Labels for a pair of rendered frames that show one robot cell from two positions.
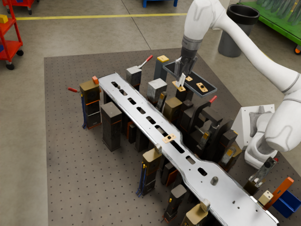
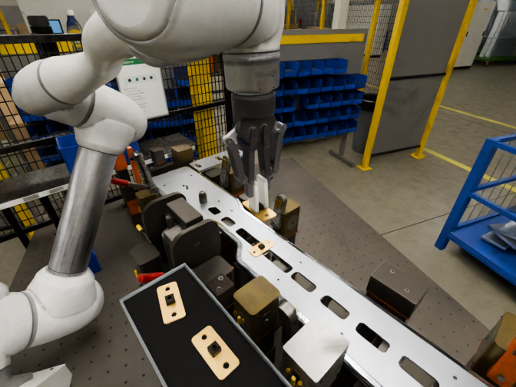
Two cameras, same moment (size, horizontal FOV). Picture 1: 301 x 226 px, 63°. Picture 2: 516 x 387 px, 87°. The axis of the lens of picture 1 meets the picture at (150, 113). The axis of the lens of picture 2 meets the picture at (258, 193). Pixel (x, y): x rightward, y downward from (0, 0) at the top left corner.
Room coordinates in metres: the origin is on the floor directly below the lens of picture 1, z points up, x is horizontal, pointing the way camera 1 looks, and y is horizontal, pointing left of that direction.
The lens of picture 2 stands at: (1.54, -0.12, 1.61)
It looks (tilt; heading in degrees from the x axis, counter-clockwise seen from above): 33 degrees down; 182
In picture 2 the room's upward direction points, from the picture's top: straight up
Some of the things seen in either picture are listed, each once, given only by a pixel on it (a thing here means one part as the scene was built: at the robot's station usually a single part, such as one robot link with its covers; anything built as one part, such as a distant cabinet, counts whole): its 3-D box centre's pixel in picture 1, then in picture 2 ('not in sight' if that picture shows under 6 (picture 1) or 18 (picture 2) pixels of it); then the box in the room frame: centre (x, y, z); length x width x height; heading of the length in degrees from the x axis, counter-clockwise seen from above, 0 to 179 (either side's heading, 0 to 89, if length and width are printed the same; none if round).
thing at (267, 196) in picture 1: (253, 212); not in sight; (0.61, -0.59, 0.88); 0.04 x 0.04 x 0.37; 43
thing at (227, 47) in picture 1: (236, 32); not in sight; (4.00, -1.21, 0.36); 0.50 x 0.50 x 0.73
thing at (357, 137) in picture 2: not in sight; (371, 124); (-2.11, 1.32, 0.36); 0.50 x 0.50 x 0.73
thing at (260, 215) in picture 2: (178, 85); (258, 206); (1.07, -0.13, 1.27); 0.08 x 0.04 x 0.01; 35
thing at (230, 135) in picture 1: (218, 157); not in sight; (0.91, -0.44, 0.91); 0.07 x 0.05 x 0.42; 133
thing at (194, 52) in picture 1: (187, 54); (254, 117); (1.07, -0.14, 1.46); 0.08 x 0.07 x 0.09; 125
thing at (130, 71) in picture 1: (134, 89); not in sight; (1.48, 0.15, 0.88); 0.12 x 0.07 x 0.36; 133
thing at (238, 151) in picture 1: (224, 169); not in sight; (0.85, -0.47, 0.88); 0.11 x 0.07 x 0.37; 133
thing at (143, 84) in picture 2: not in sight; (142, 88); (0.12, -0.75, 1.30); 0.23 x 0.02 x 0.31; 133
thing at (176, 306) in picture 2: (202, 86); (170, 299); (1.23, -0.29, 1.17); 0.08 x 0.04 x 0.01; 28
